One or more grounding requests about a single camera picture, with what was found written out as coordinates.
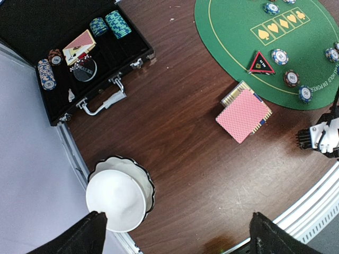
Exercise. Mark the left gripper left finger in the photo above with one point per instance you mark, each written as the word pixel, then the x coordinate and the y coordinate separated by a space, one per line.
pixel 86 236

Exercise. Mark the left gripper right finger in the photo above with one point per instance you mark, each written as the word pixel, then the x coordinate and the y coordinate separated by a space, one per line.
pixel 267 237

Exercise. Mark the red-backed card deck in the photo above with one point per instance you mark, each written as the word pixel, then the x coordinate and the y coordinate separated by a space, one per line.
pixel 242 116

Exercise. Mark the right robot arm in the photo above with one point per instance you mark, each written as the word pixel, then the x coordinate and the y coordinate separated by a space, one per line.
pixel 322 137

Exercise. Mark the white ceramic bowl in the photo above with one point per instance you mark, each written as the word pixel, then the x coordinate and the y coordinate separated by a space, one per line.
pixel 119 197

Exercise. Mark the scalloped white bowl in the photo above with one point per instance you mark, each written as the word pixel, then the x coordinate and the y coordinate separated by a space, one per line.
pixel 133 169

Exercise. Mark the gold card box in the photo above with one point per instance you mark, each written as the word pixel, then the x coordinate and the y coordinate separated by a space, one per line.
pixel 227 100

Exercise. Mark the clear acrylic dealer puck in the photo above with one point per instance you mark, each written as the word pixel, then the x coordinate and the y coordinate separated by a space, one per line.
pixel 84 69

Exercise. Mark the triangular all-in marker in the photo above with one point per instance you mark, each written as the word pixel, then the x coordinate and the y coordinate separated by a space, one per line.
pixel 260 65

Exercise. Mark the brown chip in case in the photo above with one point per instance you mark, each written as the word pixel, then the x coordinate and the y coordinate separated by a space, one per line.
pixel 55 57

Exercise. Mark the black poker case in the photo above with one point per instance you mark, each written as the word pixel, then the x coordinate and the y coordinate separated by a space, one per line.
pixel 32 28

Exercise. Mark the round green poker mat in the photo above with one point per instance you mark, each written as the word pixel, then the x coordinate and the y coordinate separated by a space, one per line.
pixel 234 31

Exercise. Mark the card deck in case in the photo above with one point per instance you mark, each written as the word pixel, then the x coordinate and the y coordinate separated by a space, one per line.
pixel 84 43

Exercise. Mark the green chips in case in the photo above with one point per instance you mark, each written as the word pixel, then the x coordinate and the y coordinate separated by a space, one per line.
pixel 98 26

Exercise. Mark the teal chips in case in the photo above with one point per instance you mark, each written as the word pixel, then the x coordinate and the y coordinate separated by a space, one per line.
pixel 117 24

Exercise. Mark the aluminium front rail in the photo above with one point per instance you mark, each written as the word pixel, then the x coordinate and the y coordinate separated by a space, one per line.
pixel 314 211

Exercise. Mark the left aluminium post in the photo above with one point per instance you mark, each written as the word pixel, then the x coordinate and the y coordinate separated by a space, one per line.
pixel 73 154

